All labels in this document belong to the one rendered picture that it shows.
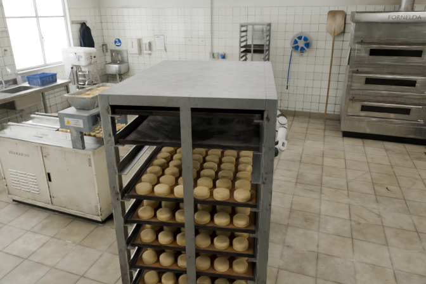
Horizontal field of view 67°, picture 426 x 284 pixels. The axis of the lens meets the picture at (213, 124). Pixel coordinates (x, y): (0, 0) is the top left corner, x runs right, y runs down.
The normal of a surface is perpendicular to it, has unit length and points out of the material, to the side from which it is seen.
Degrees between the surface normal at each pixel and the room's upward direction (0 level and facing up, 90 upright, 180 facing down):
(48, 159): 90
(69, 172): 90
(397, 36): 90
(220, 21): 90
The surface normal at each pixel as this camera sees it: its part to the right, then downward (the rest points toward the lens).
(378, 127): -0.36, 0.32
